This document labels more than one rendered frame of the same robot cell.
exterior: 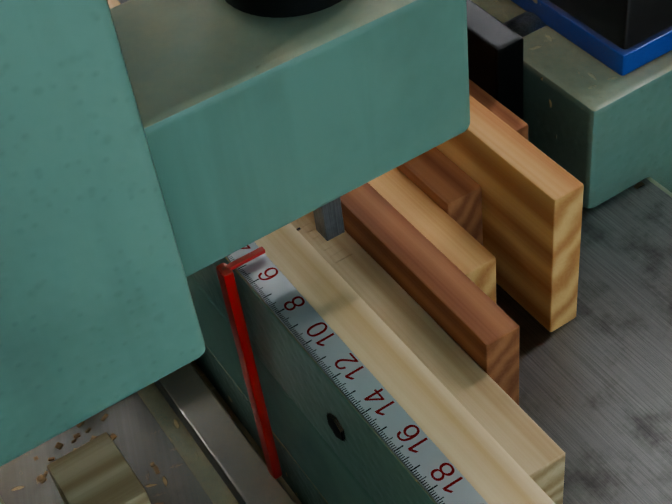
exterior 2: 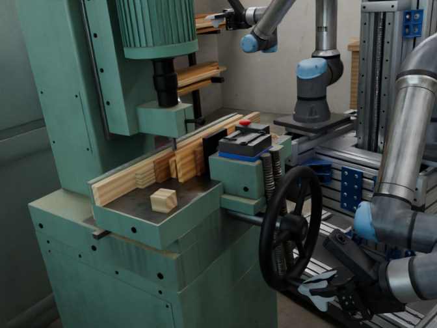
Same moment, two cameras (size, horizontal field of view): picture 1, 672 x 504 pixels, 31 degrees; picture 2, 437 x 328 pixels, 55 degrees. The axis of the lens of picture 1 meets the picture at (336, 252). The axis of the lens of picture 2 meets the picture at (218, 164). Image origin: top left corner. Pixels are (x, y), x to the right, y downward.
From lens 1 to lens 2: 0.98 m
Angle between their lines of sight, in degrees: 57
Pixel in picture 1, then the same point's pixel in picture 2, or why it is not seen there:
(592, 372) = (171, 185)
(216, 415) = not seen: hidden behind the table
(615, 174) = (214, 174)
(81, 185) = (118, 101)
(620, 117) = (213, 161)
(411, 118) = (168, 129)
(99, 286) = (119, 116)
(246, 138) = (148, 116)
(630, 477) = (151, 191)
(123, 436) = not seen: hidden behind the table
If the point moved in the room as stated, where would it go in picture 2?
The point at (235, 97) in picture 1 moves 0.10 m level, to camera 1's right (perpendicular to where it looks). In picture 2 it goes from (147, 109) to (160, 118)
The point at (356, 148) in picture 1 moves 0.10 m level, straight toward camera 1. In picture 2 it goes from (161, 128) to (121, 136)
